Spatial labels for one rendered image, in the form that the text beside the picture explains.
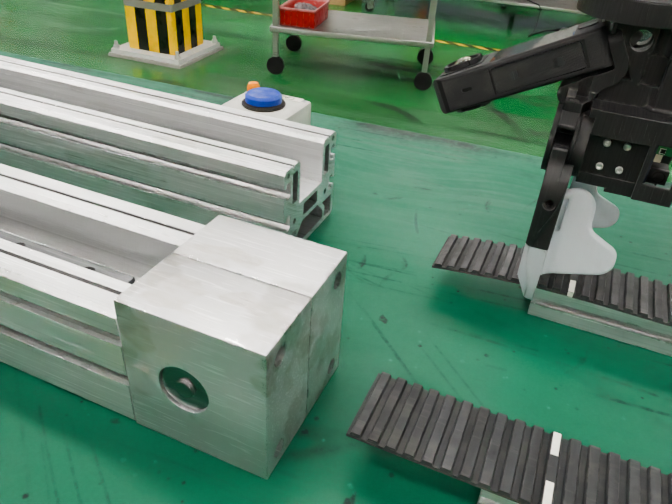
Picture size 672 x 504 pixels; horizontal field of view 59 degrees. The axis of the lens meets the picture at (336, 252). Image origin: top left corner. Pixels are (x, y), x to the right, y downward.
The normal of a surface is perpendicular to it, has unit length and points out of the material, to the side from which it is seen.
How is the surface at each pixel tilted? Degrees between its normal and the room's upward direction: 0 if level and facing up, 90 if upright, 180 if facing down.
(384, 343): 0
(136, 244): 90
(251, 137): 90
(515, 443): 0
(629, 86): 90
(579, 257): 80
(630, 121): 90
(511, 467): 0
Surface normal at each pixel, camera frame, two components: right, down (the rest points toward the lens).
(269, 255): 0.06, -0.83
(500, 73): -0.40, 0.47
